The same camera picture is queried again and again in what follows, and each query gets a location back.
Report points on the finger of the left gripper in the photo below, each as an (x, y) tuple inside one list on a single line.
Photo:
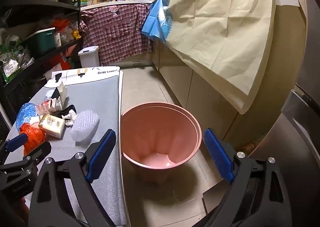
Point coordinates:
[(11, 145), (28, 165)]

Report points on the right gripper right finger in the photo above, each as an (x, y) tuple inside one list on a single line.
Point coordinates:
[(256, 194)]

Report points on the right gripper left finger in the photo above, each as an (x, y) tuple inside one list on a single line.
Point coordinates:
[(50, 203)]

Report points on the orange plastic bag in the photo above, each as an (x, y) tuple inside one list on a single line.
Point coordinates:
[(35, 137)]

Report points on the blue plastic bag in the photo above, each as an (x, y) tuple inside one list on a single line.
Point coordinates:
[(26, 112)]

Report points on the beige tissue pack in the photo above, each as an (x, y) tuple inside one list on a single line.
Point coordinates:
[(52, 125)]

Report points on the red white medicine box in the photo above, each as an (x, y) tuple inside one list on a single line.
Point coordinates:
[(46, 107)]

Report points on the black plastic item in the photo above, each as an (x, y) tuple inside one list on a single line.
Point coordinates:
[(65, 111)]

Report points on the white tissue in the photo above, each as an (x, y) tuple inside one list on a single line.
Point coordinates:
[(70, 118)]

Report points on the white torn paper carton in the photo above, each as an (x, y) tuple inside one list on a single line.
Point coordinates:
[(60, 93)]

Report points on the clear bubble wrap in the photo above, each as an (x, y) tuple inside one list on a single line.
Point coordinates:
[(85, 125)]

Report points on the pink plastic trash bucket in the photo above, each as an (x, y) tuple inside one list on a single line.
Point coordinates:
[(157, 138)]

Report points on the grey ironing board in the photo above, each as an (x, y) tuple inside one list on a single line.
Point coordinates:
[(97, 89)]

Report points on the green storage box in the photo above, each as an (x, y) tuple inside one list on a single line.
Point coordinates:
[(41, 42)]

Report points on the white pedal bin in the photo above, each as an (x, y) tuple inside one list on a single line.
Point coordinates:
[(89, 57)]

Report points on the black metal shelf rack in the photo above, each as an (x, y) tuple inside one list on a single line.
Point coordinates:
[(32, 33)]

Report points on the red plaid shirt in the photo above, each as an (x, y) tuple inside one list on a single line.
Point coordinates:
[(116, 30)]

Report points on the cream cloth with blue corner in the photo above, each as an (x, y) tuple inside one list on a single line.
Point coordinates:
[(227, 42)]

